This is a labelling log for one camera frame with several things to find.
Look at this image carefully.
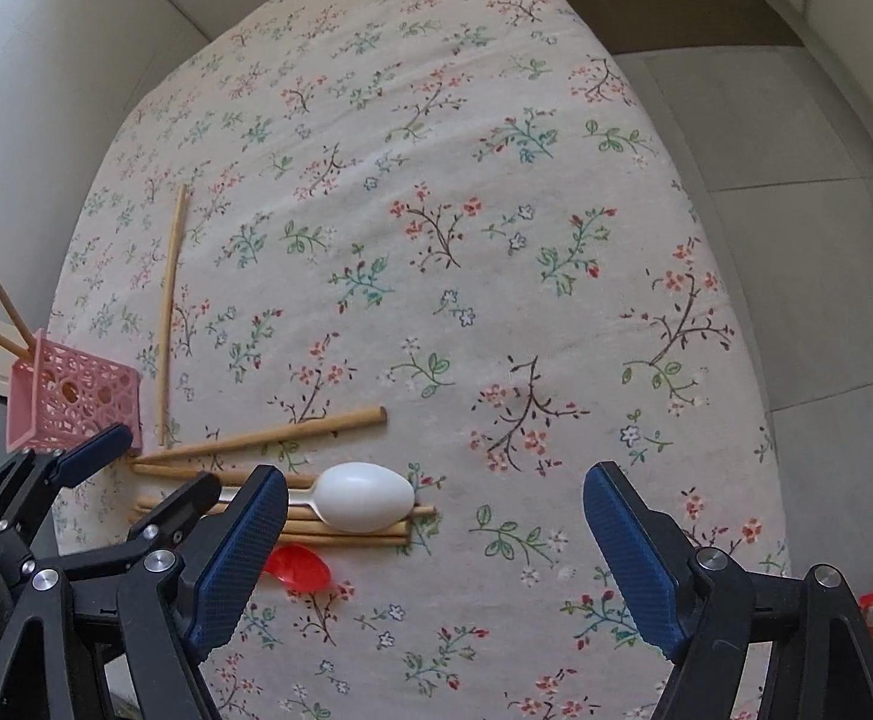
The white plastic spoon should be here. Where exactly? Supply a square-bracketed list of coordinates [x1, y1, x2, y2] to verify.
[215, 461, 415, 535]

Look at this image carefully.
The pink lattice utensil basket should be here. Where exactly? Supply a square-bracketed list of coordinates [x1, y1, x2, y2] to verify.
[5, 330, 143, 455]

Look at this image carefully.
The red plastic spoon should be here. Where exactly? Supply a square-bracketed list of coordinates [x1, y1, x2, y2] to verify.
[264, 543, 332, 593]

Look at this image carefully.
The lone wooden chopstick far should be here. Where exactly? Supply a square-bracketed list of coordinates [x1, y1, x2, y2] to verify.
[155, 184, 189, 447]

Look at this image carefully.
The wooden chopstick lowest of pile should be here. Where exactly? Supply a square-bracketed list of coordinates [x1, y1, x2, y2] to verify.
[277, 533, 409, 550]

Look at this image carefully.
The floral tablecloth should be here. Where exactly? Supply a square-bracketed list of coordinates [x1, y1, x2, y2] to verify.
[49, 0, 788, 718]

